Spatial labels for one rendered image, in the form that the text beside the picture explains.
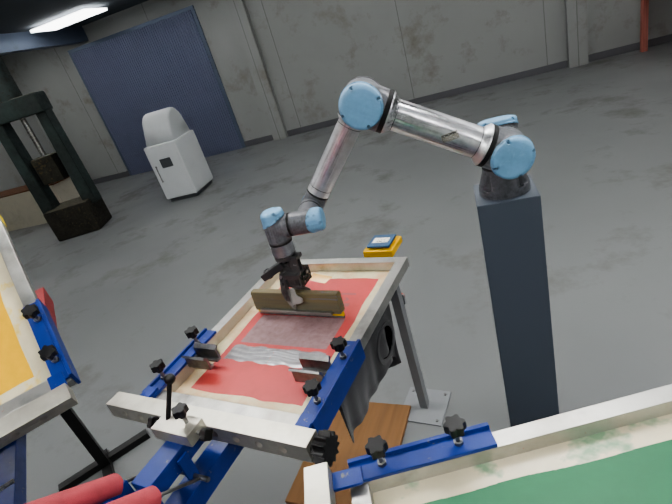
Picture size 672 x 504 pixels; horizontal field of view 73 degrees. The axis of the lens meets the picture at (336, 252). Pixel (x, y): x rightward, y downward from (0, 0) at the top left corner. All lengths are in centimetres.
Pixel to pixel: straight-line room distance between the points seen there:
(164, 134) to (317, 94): 341
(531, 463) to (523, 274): 71
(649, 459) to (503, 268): 71
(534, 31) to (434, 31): 171
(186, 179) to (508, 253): 658
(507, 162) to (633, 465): 72
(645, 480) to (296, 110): 932
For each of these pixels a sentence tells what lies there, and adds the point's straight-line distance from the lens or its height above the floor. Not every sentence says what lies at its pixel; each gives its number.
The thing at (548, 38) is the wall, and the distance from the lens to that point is 950.
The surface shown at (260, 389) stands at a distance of 138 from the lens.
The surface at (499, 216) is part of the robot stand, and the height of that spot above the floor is 115.
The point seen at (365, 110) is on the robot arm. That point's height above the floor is 158.
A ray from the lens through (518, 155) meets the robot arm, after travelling 129.
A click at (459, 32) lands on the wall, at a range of 930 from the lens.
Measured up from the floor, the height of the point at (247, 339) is 95.
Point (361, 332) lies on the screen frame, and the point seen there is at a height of 99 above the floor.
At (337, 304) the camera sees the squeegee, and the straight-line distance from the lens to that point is 147.
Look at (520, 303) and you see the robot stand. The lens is 164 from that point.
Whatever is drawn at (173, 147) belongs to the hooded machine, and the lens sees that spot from 760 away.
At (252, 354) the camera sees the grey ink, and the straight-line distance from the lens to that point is 151.
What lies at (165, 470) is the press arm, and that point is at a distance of 120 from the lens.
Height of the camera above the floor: 180
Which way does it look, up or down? 26 degrees down
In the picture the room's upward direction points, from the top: 18 degrees counter-clockwise
